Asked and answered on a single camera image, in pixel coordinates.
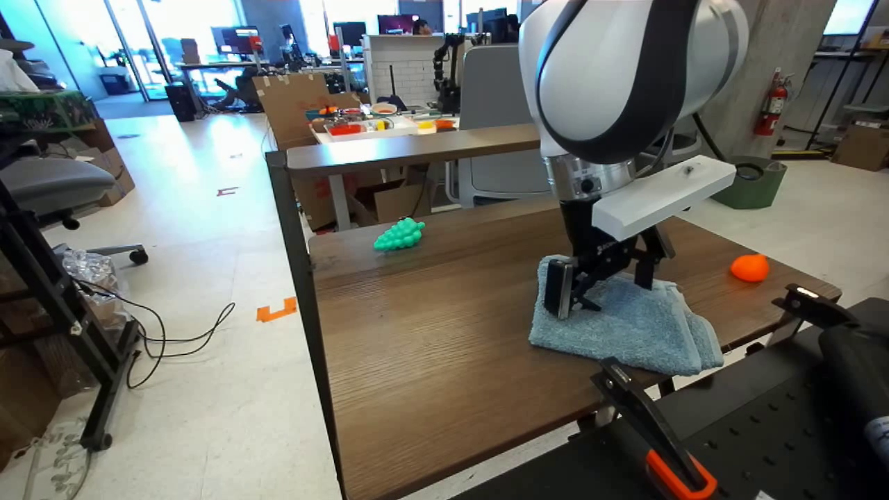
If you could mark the open cardboard box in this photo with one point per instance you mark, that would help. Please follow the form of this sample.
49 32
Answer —
398 201

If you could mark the black tripod stand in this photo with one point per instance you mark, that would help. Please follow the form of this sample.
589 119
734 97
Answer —
838 72

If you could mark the tall cardboard sheet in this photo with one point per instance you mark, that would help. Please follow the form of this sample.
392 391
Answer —
294 105

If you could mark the small cardboard box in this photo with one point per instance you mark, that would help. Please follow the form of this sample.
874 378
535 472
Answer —
862 144

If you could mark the orange floor tape marker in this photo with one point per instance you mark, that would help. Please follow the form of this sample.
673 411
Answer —
277 312

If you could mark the white partition panel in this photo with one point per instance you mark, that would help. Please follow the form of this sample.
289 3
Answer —
407 71

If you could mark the red fire extinguisher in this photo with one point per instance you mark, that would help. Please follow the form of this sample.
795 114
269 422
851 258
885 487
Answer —
773 103

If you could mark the wooden side table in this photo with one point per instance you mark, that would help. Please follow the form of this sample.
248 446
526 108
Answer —
407 148

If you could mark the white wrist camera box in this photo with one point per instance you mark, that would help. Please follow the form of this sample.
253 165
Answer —
662 194

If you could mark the dark grey office chair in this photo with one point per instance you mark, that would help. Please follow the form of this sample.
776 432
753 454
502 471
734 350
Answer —
57 183

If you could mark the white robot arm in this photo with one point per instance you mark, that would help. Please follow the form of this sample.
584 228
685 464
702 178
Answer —
602 72

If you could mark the grey towel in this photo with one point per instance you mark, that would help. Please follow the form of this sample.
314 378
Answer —
639 328

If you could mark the orange toy fruit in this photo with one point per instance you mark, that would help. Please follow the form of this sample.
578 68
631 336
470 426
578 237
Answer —
748 266

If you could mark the orange black bar clamp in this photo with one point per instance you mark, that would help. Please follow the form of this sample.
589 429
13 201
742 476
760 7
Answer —
656 433

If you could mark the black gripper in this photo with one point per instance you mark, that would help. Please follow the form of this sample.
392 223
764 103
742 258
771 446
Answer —
581 237

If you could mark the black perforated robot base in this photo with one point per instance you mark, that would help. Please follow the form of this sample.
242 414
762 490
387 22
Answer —
767 433

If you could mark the tray of colourful toys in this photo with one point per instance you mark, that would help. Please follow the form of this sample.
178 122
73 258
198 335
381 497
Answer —
384 119

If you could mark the black metal table clamp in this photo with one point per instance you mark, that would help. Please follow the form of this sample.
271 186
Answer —
810 304

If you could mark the green toy grapes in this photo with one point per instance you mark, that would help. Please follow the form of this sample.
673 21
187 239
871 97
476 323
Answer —
400 235

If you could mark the crumpled plastic bag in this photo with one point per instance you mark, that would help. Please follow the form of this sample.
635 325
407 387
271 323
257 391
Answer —
84 272

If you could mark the black metal stand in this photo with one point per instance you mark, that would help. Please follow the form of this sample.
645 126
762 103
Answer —
64 314

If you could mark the computer monitor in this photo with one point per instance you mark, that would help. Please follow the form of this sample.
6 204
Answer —
350 32
237 40

